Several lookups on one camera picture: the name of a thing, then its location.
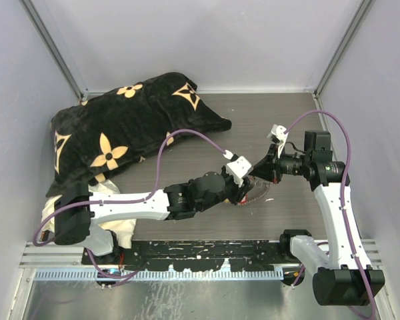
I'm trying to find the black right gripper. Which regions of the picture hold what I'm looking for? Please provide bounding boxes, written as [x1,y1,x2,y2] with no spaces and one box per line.
[251,143,311,184]

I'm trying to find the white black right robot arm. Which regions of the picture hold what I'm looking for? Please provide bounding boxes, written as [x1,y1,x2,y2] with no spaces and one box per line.
[251,125,385,307]

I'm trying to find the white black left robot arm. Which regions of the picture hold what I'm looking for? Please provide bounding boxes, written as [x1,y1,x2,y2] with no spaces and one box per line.
[54,160,253,264]

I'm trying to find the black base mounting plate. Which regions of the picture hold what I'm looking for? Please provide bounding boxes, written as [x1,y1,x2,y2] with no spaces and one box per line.
[94,240,300,272]

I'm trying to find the cream white cloth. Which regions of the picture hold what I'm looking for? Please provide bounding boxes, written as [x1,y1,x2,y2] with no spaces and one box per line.
[41,179,137,249]

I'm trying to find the black floral plush blanket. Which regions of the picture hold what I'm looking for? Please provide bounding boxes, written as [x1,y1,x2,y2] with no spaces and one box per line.
[46,72,232,197]

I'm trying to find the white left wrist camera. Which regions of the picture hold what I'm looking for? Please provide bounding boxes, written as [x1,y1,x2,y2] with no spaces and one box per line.
[225,155,252,187]

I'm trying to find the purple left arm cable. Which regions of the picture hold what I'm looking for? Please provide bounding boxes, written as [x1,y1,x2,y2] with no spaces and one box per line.
[32,129,234,288]

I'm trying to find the left aluminium frame post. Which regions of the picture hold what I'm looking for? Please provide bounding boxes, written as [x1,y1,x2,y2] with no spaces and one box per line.
[20,1,89,101]

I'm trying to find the aluminium frame post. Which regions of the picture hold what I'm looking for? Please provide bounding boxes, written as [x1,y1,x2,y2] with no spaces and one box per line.
[313,0,376,98]
[20,1,89,101]

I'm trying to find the blue slotted cable duct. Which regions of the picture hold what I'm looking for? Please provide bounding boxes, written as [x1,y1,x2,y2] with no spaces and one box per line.
[34,265,283,281]

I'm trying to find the right aluminium frame post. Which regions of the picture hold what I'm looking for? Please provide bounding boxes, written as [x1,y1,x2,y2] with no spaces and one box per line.
[313,0,376,98]

